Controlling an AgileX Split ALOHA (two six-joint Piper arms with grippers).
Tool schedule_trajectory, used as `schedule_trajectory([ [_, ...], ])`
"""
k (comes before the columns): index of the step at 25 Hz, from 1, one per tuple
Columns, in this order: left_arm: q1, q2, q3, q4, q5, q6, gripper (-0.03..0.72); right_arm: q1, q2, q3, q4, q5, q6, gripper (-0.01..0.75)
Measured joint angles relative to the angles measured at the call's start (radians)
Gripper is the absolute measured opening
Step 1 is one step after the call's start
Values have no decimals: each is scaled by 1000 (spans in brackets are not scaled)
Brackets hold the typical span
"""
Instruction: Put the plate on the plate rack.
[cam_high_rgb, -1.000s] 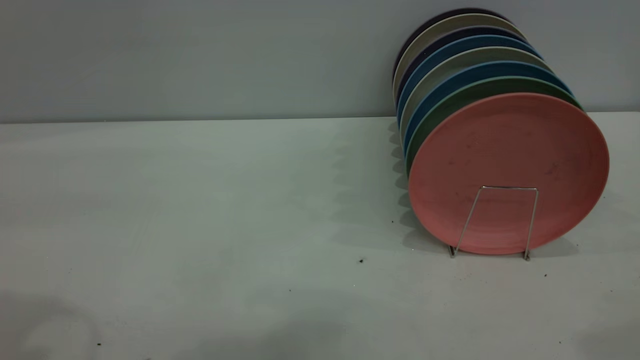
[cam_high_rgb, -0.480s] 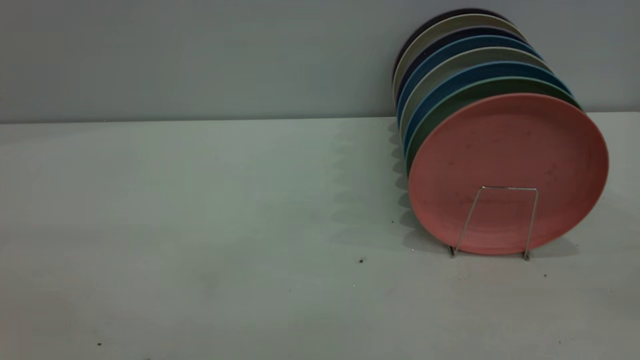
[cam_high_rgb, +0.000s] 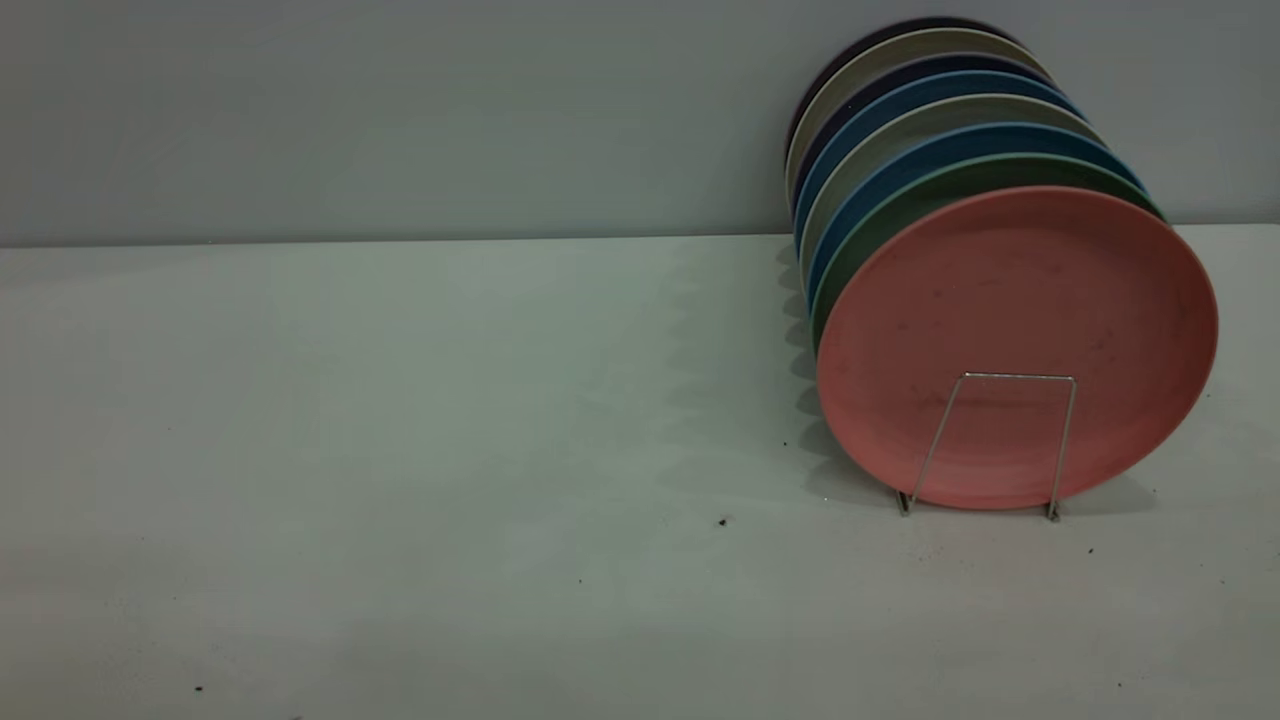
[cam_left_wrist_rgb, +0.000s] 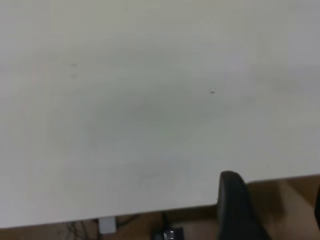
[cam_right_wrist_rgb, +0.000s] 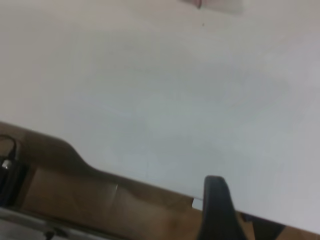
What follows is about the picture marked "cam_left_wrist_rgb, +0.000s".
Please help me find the thin dark cable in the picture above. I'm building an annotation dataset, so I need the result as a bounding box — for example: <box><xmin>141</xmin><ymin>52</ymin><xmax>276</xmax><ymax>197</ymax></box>
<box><xmin>64</xmin><ymin>220</ymin><xmax>89</xmax><ymax>240</ymax></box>

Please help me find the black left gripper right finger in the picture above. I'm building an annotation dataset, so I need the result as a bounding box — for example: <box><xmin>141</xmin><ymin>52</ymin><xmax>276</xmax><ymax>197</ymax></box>
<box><xmin>313</xmin><ymin>184</ymin><xmax>320</xmax><ymax>226</ymax></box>

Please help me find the small white box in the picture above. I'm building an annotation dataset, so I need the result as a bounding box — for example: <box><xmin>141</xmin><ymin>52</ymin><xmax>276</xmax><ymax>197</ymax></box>
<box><xmin>98</xmin><ymin>216</ymin><xmax>117</xmax><ymax>235</ymax></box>

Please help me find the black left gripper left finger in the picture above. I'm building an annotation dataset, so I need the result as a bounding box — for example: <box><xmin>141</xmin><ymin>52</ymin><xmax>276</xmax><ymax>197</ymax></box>
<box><xmin>216</xmin><ymin>170</ymin><xmax>272</xmax><ymax>240</ymax></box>

